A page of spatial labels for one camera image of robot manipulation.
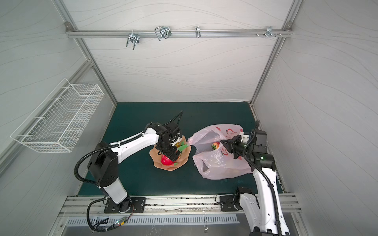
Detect pink dragon fruit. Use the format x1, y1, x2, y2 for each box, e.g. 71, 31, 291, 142
160, 141, 189, 166

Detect red yellow strawberry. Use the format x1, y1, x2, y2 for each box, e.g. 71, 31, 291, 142
211, 142, 220, 150

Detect pink plastic bag peach print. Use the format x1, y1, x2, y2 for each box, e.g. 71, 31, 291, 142
188, 124, 252, 180

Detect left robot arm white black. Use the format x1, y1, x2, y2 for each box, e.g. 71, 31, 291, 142
74, 121, 183, 213

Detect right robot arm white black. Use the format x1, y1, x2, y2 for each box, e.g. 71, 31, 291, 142
221, 134, 290, 236

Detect pink flower-shaped fruit plate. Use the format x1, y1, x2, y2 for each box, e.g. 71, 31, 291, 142
149, 145, 191, 171

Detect metal hook clamp left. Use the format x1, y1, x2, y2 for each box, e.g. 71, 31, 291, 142
126, 32, 140, 50

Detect metal hook clamp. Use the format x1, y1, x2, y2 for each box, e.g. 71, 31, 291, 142
154, 26, 172, 41
126, 32, 140, 50

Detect metal hook clamp middle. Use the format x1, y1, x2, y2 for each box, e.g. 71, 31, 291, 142
154, 26, 172, 41

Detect small metal hook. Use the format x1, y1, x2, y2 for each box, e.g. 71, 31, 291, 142
195, 26, 201, 38

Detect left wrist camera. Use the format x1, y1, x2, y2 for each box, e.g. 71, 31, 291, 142
164, 122, 182, 144

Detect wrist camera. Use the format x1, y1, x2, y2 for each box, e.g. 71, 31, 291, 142
241, 130, 267, 146
164, 122, 182, 144

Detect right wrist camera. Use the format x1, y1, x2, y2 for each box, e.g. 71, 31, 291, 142
241, 130, 267, 146

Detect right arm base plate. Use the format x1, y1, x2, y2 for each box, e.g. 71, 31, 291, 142
219, 195, 243, 212

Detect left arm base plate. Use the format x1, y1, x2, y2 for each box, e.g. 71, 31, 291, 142
104, 196, 146, 214

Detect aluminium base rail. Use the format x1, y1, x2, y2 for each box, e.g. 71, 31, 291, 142
58, 193, 302, 217

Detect white slotted cable duct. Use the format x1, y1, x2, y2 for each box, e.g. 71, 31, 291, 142
66, 214, 240, 227

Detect left black cable bundle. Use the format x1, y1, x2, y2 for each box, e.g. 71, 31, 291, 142
86, 196, 135, 233

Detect white wire basket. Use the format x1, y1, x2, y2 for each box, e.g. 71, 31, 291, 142
10, 78, 104, 153

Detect metal bracket right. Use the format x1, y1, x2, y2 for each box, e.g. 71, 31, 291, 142
256, 26, 283, 38

